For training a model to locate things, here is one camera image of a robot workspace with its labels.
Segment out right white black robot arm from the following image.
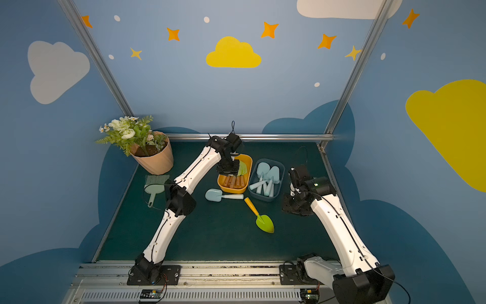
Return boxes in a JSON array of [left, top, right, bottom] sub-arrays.
[[282, 165, 395, 303]]

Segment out green dustpan brush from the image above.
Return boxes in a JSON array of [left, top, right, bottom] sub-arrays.
[[144, 175, 170, 208]]

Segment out right controller board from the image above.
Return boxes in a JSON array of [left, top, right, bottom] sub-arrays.
[[299, 288, 320, 304]]

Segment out blue shovel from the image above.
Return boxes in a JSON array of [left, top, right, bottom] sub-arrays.
[[267, 166, 280, 197], [256, 162, 270, 195], [249, 180, 267, 192], [263, 179, 273, 196]]

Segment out green trowel yellow handle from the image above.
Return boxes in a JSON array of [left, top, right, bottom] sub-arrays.
[[244, 198, 275, 234]]

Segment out green shovel wooden handle back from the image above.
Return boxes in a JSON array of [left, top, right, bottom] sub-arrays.
[[237, 160, 248, 176]]

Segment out aluminium front rail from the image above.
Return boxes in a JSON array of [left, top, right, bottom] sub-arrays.
[[63, 260, 337, 303]]

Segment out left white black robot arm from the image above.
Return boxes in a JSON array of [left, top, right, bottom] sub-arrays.
[[127, 132, 242, 286]]

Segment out yellow storage box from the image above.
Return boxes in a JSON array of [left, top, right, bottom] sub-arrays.
[[217, 154, 253, 194]]

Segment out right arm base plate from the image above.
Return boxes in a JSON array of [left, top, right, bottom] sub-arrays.
[[279, 261, 306, 285]]

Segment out terracotta pot with flowers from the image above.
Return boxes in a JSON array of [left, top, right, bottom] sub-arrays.
[[96, 116, 174, 176]]

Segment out left controller board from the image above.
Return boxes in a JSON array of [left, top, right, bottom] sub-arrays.
[[138, 289, 165, 303]]

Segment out blue shovel sideways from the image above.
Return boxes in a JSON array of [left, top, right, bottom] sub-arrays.
[[205, 189, 244, 202]]

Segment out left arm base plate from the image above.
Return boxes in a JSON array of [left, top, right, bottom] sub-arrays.
[[127, 265, 181, 286]]

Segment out blue-grey storage box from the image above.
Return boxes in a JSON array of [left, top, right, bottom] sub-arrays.
[[248, 158, 285, 202]]

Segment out controller board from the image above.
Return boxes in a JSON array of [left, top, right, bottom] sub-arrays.
[[299, 288, 320, 304], [138, 289, 165, 303]]

